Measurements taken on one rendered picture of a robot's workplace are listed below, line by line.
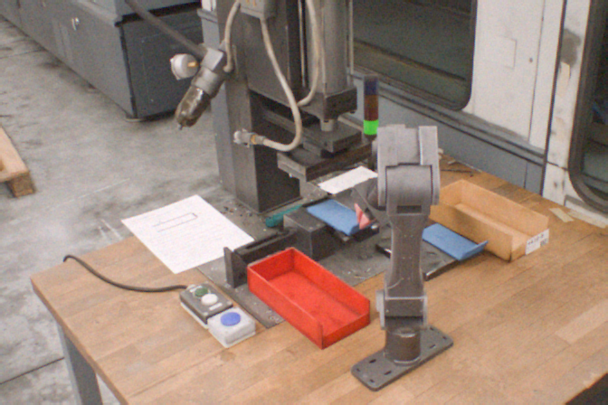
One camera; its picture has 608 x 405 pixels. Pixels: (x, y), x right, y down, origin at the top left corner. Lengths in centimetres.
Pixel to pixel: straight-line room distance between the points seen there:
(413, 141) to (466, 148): 102
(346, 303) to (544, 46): 84
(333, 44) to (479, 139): 77
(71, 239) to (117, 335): 221
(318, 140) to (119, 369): 60
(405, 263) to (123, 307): 63
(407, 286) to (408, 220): 15
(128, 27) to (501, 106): 294
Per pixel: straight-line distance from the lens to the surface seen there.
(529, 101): 203
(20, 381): 295
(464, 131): 217
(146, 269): 170
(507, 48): 204
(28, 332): 317
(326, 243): 165
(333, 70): 152
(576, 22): 183
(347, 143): 157
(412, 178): 113
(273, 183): 184
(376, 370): 136
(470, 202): 186
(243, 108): 175
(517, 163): 208
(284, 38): 154
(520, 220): 177
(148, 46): 468
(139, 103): 476
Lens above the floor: 182
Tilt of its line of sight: 29 degrees down
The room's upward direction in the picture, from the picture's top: 3 degrees counter-clockwise
